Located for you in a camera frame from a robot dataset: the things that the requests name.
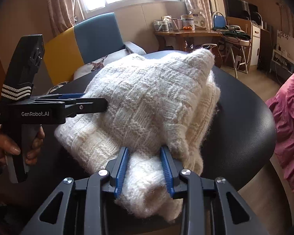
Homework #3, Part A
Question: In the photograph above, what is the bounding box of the white knitted sweater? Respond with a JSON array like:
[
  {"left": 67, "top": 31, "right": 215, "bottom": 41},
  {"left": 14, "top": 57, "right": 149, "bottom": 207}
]
[{"left": 54, "top": 48, "right": 220, "bottom": 222}]

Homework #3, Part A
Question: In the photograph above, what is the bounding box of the blue folding chair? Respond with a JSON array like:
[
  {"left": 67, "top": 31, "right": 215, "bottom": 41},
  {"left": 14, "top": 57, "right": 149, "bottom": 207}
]
[{"left": 212, "top": 12, "right": 227, "bottom": 30}]

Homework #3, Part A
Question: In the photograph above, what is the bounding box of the person's left hand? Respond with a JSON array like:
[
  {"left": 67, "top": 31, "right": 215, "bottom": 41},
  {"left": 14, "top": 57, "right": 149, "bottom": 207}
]
[{"left": 0, "top": 124, "right": 46, "bottom": 167}]

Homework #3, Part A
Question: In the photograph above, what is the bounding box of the white deer print pillow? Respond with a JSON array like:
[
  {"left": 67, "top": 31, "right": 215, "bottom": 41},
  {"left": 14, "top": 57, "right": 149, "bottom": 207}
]
[{"left": 73, "top": 49, "right": 130, "bottom": 80}]

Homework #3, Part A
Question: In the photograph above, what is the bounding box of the blue yellow grey armchair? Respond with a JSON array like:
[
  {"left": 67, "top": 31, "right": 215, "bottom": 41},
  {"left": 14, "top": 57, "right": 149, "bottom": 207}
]
[{"left": 43, "top": 13, "right": 146, "bottom": 85}]

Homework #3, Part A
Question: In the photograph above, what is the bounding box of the black leather table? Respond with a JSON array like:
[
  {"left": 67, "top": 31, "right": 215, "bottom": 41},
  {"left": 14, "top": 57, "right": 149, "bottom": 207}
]
[{"left": 46, "top": 50, "right": 277, "bottom": 235}]

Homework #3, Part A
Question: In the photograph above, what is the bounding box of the beige curtain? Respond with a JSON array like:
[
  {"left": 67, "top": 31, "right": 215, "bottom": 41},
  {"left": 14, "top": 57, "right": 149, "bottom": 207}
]
[{"left": 47, "top": 0, "right": 84, "bottom": 37}]

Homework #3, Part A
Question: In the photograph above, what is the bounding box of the wooden side table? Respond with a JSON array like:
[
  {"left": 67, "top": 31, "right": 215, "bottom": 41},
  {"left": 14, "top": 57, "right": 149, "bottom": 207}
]
[{"left": 154, "top": 29, "right": 222, "bottom": 52}]

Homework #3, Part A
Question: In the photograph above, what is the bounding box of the clear jar with oranges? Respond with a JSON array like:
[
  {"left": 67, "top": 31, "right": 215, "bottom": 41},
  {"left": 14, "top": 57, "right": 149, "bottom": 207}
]
[{"left": 181, "top": 15, "right": 195, "bottom": 30}]

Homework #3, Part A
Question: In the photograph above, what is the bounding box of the pink ruffled bedspread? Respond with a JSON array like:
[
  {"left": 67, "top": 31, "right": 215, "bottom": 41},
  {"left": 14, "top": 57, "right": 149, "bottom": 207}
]
[{"left": 266, "top": 73, "right": 294, "bottom": 193}]

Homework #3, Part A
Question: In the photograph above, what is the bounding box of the round stool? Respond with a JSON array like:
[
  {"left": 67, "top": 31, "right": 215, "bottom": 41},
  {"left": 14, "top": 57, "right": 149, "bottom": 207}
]
[{"left": 221, "top": 31, "right": 252, "bottom": 79}]

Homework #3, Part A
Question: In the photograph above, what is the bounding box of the white low cabinet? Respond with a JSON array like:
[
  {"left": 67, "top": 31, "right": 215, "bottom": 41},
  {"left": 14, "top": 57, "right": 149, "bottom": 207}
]
[{"left": 270, "top": 29, "right": 294, "bottom": 84}]

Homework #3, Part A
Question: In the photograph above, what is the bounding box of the black television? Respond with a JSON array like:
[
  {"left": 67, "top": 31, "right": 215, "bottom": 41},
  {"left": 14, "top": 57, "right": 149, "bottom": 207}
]
[{"left": 224, "top": 0, "right": 263, "bottom": 26}]

